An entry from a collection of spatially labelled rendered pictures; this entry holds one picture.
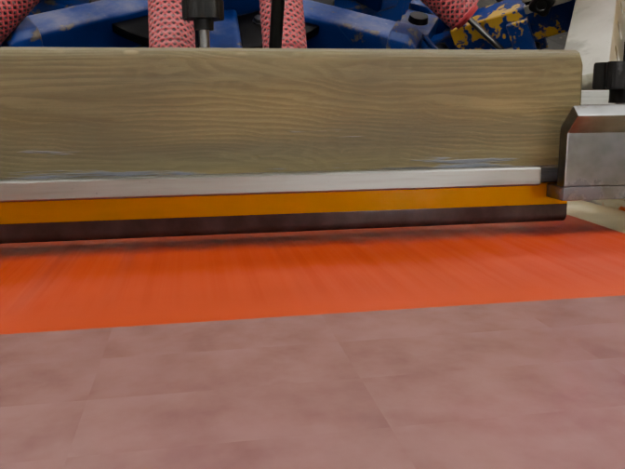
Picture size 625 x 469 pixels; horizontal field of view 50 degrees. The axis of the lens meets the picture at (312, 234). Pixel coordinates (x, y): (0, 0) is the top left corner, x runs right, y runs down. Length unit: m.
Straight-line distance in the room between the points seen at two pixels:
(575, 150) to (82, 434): 0.31
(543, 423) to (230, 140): 0.23
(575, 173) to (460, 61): 0.09
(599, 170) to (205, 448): 0.30
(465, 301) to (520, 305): 0.02
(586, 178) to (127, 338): 0.27
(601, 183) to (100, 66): 0.28
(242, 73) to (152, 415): 0.22
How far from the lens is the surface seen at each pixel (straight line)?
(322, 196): 0.38
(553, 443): 0.17
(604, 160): 0.41
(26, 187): 0.36
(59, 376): 0.21
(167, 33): 0.76
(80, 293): 0.30
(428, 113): 0.38
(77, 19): 1.05
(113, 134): 0.36
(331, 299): 0.27
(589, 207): 0.53
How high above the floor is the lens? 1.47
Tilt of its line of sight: 43 degrees down
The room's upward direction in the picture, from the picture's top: 7 degrees clockwise
